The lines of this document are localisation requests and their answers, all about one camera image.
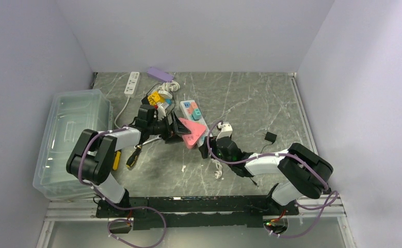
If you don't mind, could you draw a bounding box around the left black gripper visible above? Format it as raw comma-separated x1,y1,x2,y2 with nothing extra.
148,111,191,144

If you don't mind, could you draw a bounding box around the pink triangular power strip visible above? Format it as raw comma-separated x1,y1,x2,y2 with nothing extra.
179,117,206,149

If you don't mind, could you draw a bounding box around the white long power strip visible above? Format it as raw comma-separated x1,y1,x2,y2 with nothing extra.
180,100,209,147

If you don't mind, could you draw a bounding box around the black power adapter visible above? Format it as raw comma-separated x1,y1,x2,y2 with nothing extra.
264,131,277,143

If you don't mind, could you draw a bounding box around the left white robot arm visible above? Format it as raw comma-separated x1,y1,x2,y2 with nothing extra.
66,104,191,217

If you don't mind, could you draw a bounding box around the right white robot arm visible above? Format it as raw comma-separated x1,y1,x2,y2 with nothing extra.
200,136,333,214

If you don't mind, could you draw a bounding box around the teal plug adapter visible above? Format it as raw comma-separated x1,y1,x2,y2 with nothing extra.
191,109,202,121

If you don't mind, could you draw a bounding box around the yellow cube socket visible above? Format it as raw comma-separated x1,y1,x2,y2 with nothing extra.
147,91,166,108

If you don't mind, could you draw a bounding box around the silver ratchet wrench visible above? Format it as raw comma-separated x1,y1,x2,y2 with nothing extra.
142,135,162,146

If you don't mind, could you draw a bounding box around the black cube adapter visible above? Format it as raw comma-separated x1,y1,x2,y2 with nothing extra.
141,96,151,105

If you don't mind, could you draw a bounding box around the black yellow screwdriver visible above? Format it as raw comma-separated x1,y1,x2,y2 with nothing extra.
126,144,143,169

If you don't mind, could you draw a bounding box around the yellow black small tool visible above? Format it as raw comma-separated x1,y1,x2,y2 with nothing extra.
112,150,121,171

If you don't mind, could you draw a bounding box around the small white power strip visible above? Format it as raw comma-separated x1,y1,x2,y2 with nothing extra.
124,72,140,97

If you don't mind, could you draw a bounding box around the purple flat box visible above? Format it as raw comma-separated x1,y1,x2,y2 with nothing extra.
147,67,174,82

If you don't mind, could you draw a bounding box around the clear plastic storage bin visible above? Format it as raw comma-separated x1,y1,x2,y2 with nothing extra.
33,89,112,200

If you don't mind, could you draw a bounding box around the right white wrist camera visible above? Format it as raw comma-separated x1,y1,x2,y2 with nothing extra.
216,122,233,140

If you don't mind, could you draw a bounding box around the white coiled power cable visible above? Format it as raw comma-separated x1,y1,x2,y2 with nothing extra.
113,81,181,129

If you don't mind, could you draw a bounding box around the black base frame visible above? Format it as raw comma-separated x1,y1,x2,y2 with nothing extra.
95,195,299,230

